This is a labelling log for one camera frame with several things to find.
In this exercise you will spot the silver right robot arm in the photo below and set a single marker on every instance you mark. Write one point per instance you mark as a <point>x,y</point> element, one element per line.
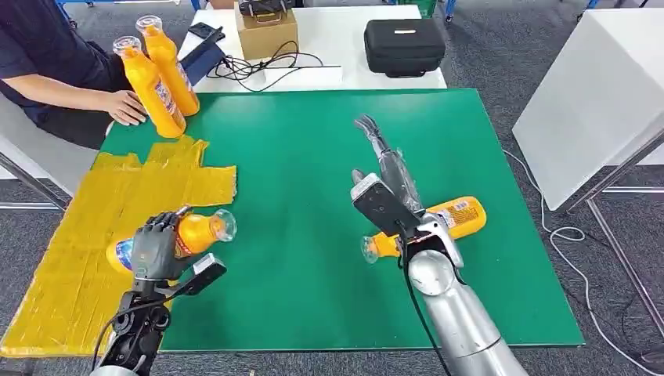
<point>456,311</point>

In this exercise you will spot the green mat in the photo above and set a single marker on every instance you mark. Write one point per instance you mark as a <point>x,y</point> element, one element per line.
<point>311,155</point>

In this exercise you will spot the white table with items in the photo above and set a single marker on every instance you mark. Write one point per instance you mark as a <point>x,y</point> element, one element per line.
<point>332,41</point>

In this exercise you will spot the dark blue pouch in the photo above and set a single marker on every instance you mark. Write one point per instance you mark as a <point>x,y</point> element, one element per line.
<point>205,59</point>

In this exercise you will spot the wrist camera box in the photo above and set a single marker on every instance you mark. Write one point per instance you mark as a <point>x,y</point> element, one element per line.
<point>381,205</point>
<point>205,272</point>

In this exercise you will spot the orange drink bottle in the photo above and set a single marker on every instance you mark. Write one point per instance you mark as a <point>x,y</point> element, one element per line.
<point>199,233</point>
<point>464,215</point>
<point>174,72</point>
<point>153,98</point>

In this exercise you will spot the person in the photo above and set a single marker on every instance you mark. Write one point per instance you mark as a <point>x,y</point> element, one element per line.
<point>41,41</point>

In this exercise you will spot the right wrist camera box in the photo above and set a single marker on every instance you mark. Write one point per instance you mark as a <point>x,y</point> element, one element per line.
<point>381,205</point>

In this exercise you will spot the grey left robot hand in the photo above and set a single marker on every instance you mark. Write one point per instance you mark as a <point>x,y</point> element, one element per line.
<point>155,251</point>

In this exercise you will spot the person's right hand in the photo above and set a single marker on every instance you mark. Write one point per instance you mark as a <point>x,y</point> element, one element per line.
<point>127,106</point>

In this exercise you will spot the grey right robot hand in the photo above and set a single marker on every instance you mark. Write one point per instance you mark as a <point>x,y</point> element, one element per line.
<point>397,171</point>

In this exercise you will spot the cardboard box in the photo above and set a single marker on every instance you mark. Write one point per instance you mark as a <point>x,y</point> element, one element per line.
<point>267,39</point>

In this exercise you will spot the green crate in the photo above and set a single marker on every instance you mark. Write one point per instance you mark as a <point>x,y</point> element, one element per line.
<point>423,6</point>

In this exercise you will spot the large empty white table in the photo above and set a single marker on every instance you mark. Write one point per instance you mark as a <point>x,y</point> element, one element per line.
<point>591,98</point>

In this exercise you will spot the black zip case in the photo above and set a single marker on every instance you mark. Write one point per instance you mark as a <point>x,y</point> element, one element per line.
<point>404,46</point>

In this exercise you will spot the black phone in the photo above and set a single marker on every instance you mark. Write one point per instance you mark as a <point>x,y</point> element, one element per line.
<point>205,31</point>

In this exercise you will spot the white table with metal leg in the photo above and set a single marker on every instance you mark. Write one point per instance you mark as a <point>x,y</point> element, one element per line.
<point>41,161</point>

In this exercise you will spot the yellow sheet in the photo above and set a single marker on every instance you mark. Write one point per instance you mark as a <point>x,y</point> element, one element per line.
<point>83,244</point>

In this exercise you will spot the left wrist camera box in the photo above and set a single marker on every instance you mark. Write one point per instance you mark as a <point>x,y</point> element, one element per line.
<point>205,272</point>

